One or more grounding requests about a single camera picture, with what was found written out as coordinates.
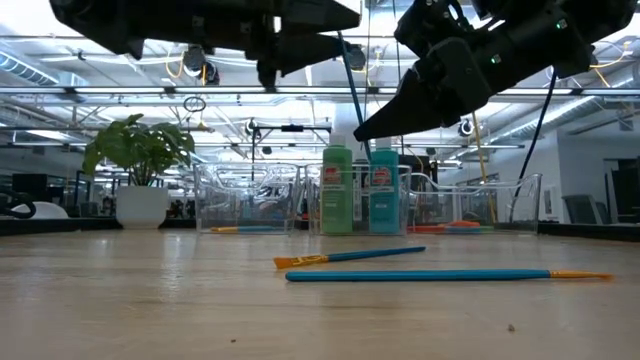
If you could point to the green paint bottle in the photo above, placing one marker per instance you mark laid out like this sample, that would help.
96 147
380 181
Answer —
336 200

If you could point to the black monitor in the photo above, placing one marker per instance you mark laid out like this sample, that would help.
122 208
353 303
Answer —
35 185

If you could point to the clear narrow plastic bin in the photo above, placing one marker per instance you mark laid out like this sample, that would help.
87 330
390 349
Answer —
312 220
240 200

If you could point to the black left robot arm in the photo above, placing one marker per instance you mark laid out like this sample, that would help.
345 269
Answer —
125 22

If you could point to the black stand frame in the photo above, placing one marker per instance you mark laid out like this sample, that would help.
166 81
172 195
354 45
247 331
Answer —
292 129

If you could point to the white rounded object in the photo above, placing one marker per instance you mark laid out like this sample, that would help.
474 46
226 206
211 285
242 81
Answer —
47 212

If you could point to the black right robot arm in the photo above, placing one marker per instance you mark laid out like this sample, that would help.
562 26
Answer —
550 45

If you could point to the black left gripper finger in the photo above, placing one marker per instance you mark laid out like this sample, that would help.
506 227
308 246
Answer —
305 52
315 17

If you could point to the dark blue paint bottle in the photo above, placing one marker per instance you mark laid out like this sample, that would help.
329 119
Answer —
361 200

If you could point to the clear wide plastic bin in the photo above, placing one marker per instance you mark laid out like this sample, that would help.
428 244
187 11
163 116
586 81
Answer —
515 215

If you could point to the black cabinet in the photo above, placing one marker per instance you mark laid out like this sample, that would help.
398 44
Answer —
627 195

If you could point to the green potted plant white pot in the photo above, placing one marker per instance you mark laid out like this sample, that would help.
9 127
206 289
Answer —
142 207

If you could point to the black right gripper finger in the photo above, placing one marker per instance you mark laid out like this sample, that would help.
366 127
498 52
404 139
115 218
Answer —
405 110

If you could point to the light blue paint bottle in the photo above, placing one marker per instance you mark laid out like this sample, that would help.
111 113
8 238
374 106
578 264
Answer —
384 210

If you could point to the black screen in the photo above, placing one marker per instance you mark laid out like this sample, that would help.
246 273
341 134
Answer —
412 161

